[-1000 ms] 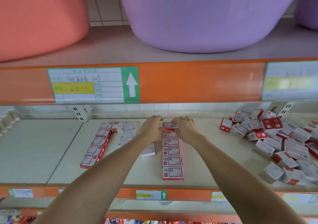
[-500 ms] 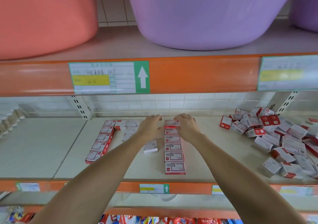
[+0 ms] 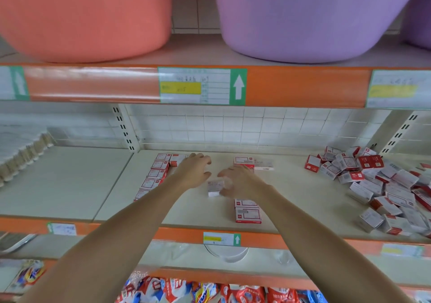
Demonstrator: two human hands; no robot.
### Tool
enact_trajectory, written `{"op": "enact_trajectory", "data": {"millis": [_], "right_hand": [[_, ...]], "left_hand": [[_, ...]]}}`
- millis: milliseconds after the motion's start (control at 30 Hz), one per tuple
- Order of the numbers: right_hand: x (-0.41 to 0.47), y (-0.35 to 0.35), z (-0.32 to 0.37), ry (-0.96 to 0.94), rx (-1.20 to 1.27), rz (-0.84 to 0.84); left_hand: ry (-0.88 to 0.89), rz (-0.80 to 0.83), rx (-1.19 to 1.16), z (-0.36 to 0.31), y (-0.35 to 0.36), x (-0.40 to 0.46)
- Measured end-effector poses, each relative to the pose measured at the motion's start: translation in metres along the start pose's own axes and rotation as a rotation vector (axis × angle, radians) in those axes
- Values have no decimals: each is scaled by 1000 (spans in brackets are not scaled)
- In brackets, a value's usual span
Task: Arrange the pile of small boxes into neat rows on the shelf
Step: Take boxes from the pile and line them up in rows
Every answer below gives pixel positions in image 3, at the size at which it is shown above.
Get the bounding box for person's left hand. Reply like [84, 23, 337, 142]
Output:
[167, 153, 214, 193]

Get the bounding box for person's right hand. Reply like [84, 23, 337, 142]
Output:
[217, 165, 271, 201]

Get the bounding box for white shelf with orange edges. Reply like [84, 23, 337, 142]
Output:
[0, 33, 431, 303]

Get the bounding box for pile of red white boxes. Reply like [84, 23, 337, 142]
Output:
[303, 145, 431, 239]

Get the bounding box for person's left forearm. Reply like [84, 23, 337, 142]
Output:
[20, 178, 188, 303]

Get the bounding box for person's right forearm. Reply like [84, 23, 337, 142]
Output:
[252, 185, 406, 303]

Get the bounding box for white perforated shelf upright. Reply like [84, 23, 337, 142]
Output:
[380, 111, 422, 156]
[110, 104, 143, 154]

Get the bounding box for small price label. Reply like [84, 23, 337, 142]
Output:
[380, 242, 426, 259]
[46, 222, 79, 237]
[201, 231, 242, 248]

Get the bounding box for cluster of clear glasses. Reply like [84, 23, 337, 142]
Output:
[272, 249, 298, 267]

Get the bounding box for large label with green arrow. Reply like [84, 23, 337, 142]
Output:
[0, 66, 32, 102]
[158, 67, 249, 107]
[365, 69, 431, 111]

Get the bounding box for pile of small colourful packets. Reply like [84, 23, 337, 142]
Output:
[0, 259, 268, 303]

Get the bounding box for row of beige bundles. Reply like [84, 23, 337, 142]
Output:
[0, 133, 55, 183]

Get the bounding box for purple plastic basin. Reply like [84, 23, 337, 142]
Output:
[210, 0, 429, 65]
[402, 0, 431, 50]

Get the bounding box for orange plastic basin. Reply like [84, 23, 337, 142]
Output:
[0, 0, 176, 64]

